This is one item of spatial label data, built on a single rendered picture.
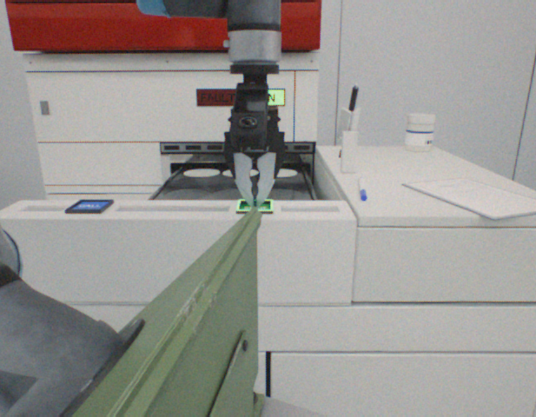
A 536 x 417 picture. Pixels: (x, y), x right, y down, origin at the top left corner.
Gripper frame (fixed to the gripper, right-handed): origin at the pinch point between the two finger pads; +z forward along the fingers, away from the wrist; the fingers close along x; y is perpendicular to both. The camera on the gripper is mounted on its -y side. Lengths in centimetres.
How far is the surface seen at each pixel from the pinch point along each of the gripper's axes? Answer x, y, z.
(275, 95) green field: -4, 58, -13
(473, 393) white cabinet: -36.8, -4.2, 32.5
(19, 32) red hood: 63, 54, -29
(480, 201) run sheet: -36.0, 2.5, 0.5
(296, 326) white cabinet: -6.5, -4.0, 19.5
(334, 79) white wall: -42, 207, -16
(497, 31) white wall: -138, 207, -44
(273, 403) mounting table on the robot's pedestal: -2.7, -24.7, 15.3
